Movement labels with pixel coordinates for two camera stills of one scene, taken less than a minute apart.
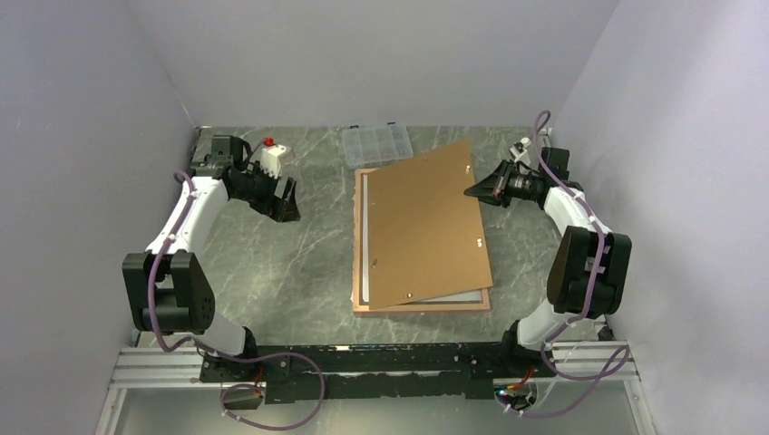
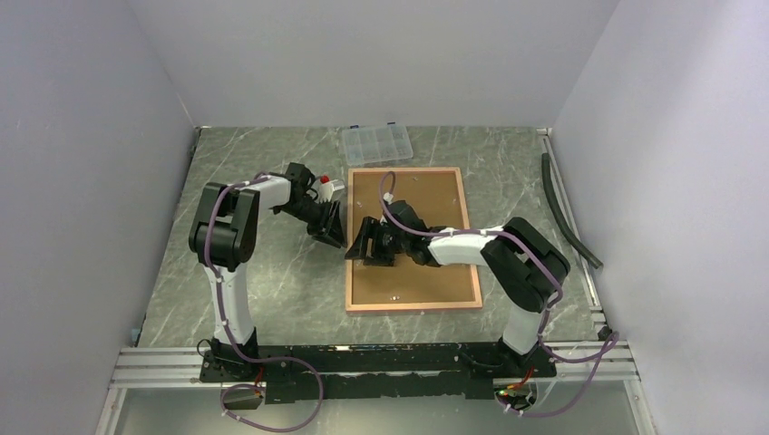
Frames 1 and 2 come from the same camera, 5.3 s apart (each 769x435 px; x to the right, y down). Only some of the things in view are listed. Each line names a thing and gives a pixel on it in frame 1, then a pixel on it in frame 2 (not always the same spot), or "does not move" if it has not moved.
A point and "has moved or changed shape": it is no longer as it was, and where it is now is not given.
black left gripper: (280, 209) to (335, 235)
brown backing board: (423, 236) has moved or changed shape
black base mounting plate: (355, 372) does not move
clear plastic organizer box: (375, 144) does not move
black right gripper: (491, 187) to (370, 228)
